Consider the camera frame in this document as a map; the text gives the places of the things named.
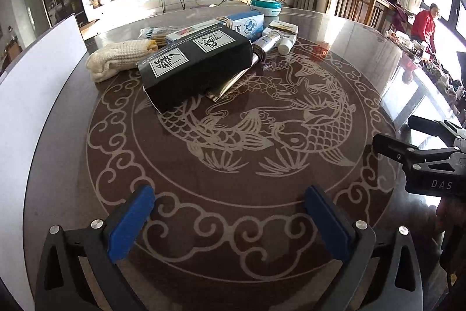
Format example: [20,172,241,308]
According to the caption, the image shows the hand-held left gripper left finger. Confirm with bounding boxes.
[35,184,157,311]

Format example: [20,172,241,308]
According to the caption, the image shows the person's right hand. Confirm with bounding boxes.
[435,196,466,235]

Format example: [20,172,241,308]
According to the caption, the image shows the teal round tin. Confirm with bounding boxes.
[250,0,283,17]

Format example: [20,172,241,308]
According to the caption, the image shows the dark red clothes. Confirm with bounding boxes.
[371,0,416,35]

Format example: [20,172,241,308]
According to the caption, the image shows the small white bottle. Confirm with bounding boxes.
[278,34,296,54]

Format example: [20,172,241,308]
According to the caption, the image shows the clear packet of wooden sticks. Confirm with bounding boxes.
[140,26,190,42]

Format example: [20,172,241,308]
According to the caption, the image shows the black box with white labels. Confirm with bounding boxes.
[137,25,253,114]

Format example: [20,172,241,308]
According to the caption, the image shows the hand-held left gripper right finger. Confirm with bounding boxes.
[305,184,425,311]

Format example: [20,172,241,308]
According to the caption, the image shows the cream knitted cloth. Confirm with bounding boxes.
[86,38,160,83]

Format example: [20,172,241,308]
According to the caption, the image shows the white box with gold print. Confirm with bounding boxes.
[267,20,300,35]

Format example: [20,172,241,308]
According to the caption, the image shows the wooden chair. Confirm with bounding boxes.
[329,0,384,32]

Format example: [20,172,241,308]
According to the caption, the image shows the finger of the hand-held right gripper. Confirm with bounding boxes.
[408,116,466,147]
[372,134,456,171]

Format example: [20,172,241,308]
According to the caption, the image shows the white-blue box with cross logo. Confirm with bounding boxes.
[217,13,265,41]

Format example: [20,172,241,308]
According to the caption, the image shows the gold tube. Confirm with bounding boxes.
[204,72,253,103]

